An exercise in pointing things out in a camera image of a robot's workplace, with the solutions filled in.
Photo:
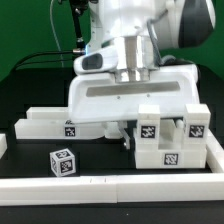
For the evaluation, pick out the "white right rail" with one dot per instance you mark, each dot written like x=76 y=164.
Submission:
x=215 y=154

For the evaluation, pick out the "white chair seat block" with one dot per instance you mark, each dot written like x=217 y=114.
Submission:
x=170 y=152

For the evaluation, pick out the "white tagged block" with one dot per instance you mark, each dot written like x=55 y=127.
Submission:
x=148 y=123

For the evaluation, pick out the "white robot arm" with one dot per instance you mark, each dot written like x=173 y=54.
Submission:
x=122 y=68

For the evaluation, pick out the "white block left edge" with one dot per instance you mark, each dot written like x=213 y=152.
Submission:
x=3 y=145

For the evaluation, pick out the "white tagged cube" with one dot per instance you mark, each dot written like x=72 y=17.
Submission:
x=62 y=162

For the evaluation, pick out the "white front rail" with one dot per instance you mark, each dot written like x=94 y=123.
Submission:
x=112 y=189

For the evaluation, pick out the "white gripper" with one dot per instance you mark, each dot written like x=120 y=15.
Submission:
x=96 y=96

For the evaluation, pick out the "white rail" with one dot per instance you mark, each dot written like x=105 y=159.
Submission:
x=112 y=189
x=215 y=154

